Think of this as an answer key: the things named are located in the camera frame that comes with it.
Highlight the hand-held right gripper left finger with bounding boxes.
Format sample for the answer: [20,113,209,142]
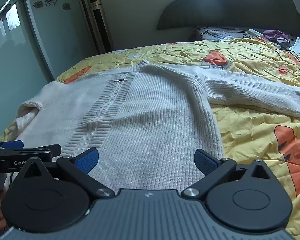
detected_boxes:
[19,147,115,201]

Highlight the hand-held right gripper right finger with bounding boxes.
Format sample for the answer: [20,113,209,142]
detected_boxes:
[181,149,277,201]

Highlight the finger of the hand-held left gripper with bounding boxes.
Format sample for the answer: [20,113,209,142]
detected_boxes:
[0,140,24,150]
[0,144,62,156]

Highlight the white knit sweater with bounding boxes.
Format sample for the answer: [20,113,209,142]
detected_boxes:
[8,59,300,193]

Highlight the yellow printed blanket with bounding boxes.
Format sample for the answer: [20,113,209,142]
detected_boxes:
[0,37,300,240]

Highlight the flowered glass wardrobe door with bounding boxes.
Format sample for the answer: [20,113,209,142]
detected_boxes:
[0,0,57,143]
[22,0,99,81]

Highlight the printed pillow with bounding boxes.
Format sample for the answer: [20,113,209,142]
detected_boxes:
[193,26,299,43]

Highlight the gold tower air conditioner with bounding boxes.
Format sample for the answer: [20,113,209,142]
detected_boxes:
[87,0,115,54]

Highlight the purple cloth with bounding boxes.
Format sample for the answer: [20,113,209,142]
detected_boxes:
[263,29,291,43]

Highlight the dark grey headboard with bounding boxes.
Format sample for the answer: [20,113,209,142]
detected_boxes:
[156,0,300,35]

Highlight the thin black cable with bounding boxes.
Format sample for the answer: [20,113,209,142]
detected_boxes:
[275,47,300,71]

